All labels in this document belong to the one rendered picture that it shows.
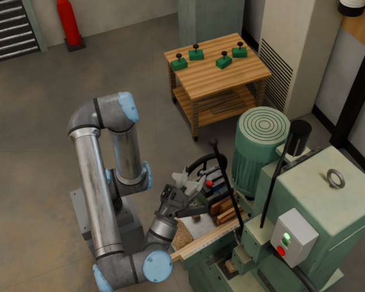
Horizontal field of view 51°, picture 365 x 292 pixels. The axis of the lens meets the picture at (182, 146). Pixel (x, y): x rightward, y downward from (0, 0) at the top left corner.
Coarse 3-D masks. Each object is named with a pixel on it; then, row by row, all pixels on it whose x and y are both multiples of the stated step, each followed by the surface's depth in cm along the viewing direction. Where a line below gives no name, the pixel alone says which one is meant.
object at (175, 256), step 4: (236, 216) 166; (228, 220) 165; (224, 224) 164; (228, 224) 164; (216, 228) 163; (220, 228) 163; (208, 232) 162; (212, 232) 162; (204, 236) 161; (208, 236) 161; (196, 240) 160; (200, 240) 160; (188, 244) 159; (192, 244) 159; (184, 248) 158; (188, 248) 158; (176, 252) 157; (180, 252) 157; (172, 256) 156; (176, 256) 156; (172, 260) 156; (176, 260) 158
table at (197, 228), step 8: (208, 208) 174; (200, 216) 171; (208, 216) 171; (216, 216) 171; (184, 224) 169; (192, 224) 169; (200, 224) 169; (208, 224) 169; (216, 224) 169; (192, 232) 166; (200, 232) 166; (232, 240) 169; (216, 248) 164; (200, 256) 160; (192, 264) 162
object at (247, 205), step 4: (236, 192) 159; (236, 196) 161; (240, 196) 158; (236, 200) 163; (240, 200) 159; (244, 200) 156; (248, 200) 156; (252, 200) 156; (240, 204) 161; (244, 204) 157; (248, 204) 155; (252, 204) 155; (244, 208) 159; (248, 208) 156; (252, 208) 154; (248, 212) 158
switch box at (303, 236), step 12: (288, 216) 106; (300, 216) 105; (276, 228) 109; (288, 228) 103; (300, 228) 103; (312, 228) 103; (276, 240) 113; (300, 240) 101; (312, 240) 102; (288, 252) 109; (300, 252) 104; (288, 264) 113
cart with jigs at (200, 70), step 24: (192, 48) 308; (216, 48) 307; (240, 48) 298; (192, 72) 289; (216, 72) 288; (240, 72) 287; (264, 72) 287; (192, 96) 273; (216, 96) 320; (240, 96) 321; (192, 120) 295; (216, 120) 306
